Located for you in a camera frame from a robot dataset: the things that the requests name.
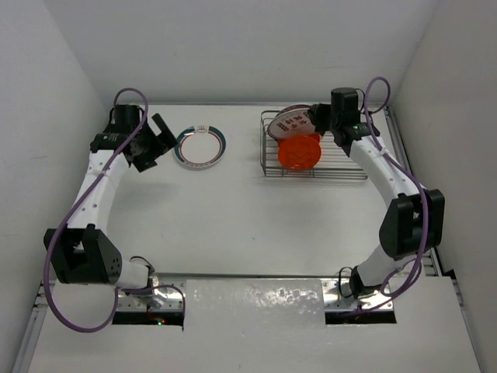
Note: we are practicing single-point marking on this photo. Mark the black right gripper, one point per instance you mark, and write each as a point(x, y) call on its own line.
point(318, 112)

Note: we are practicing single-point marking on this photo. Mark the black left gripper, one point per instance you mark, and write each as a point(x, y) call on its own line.
point(161, 144)

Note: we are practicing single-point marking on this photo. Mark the white plate teal rim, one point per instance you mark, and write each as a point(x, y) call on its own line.
point(200, 147)

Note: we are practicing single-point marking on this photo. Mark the white plate red characters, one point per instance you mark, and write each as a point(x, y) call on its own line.
point(289, 125)

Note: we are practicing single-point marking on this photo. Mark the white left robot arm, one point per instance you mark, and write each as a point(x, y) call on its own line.
point(83, 253)

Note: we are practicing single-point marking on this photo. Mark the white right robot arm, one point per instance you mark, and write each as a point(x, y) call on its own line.
point(413, 223)

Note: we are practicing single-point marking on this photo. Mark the white plate dark red rim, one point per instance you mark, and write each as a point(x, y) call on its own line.
point(297, 108)

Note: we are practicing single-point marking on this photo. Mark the orange plastic plate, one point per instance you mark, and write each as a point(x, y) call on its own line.
point(300, 151)

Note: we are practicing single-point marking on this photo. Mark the metal wire dish rack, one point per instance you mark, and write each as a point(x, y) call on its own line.
point(333, 164)

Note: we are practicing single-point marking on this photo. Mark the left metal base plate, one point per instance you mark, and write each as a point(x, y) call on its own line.
point(158, 298)

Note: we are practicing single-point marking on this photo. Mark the metal base plate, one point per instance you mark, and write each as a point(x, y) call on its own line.
point(336, 298)
point(158, 298)

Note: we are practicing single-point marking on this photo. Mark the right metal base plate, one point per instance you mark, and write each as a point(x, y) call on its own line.
point(336, 298)

